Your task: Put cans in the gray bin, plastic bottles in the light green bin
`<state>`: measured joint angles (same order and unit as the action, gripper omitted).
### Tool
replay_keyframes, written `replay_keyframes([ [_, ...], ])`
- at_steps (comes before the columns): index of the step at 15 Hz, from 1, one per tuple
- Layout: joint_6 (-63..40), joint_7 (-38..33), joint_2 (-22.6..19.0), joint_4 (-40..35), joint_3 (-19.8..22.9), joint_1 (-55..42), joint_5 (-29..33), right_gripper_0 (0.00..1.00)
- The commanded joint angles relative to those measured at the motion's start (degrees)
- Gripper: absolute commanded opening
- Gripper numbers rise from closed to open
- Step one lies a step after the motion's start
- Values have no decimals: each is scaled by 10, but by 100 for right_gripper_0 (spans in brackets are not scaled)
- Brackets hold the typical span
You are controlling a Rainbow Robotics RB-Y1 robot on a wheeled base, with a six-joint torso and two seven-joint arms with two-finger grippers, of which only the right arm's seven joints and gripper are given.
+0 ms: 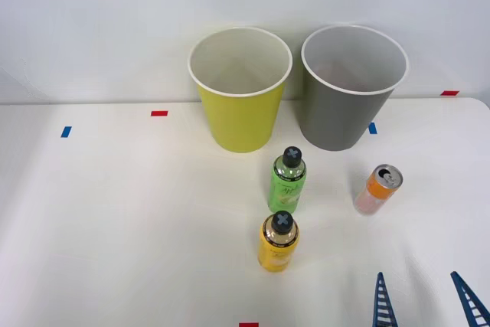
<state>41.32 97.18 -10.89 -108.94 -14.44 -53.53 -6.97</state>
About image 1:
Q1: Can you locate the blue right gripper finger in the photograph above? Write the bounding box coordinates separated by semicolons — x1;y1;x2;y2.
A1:
372;271;400;327
449;270;490;327

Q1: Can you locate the orange drink can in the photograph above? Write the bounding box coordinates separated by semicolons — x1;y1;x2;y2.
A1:
353;163;404;217

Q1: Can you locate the yellow label plastic bottle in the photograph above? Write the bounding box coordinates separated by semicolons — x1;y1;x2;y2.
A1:
256;210;301;273

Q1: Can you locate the green label plastic bottle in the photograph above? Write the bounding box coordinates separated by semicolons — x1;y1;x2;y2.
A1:
266;146;308;214

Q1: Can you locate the grey plastic waste bin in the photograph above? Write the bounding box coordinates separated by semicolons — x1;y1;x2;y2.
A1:
300;24;410;152

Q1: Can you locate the yellow-green plastic waste bin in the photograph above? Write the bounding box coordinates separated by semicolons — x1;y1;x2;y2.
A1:
187;26;294;154

